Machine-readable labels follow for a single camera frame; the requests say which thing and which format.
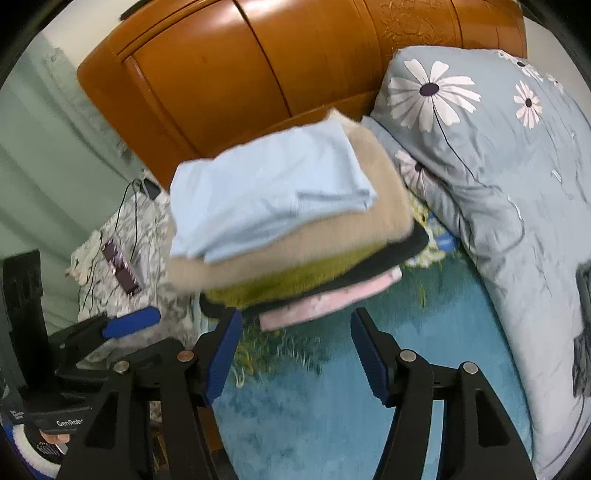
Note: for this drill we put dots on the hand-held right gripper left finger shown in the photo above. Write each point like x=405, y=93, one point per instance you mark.
x=224, y=364

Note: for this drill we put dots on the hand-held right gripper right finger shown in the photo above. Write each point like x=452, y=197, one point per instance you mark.
x=369, y=360

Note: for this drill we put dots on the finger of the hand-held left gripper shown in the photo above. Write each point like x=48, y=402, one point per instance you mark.
x=131, y=321

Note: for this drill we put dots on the light blue shirt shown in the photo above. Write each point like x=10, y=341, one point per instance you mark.
x=258, y=184

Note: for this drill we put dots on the purple strip pack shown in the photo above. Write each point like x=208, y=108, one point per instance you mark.
x=121, y=267

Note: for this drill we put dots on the blue floral blanket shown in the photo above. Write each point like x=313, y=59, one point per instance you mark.
x=323, y=415

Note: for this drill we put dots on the pink folded garment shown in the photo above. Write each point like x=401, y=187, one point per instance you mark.
x=314, y=304

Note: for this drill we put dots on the patterned cloth covered nightstand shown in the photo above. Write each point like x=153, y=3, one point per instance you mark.
x=152, y=240

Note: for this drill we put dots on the olive green folded garment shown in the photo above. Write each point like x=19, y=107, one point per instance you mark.
x=286, y=281

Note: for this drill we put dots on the beige folded garment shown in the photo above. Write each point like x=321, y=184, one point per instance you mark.
x=323, y=249

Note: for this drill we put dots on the pale green curtain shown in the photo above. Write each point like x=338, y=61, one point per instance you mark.
x=46, y=161

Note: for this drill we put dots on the dark grey crumpled cloth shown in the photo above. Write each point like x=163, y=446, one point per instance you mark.
x=584, y=286

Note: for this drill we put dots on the wooden headboard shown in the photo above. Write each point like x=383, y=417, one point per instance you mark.
x=277, y=55

